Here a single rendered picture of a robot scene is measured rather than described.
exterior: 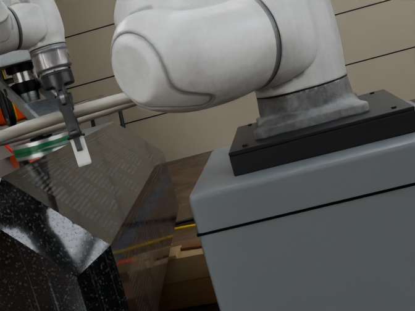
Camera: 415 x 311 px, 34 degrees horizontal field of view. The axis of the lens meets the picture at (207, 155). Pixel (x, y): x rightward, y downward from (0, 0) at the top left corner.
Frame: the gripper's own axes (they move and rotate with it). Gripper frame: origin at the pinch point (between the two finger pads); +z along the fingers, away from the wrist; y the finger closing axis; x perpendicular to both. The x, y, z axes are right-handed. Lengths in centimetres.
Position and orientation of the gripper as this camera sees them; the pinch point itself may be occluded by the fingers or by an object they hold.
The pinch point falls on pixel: (81, 152)
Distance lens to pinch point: 168.9
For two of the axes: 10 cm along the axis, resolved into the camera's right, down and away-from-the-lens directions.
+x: -9.5, 3.0, -1.2
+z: 3.0, 9.5, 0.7
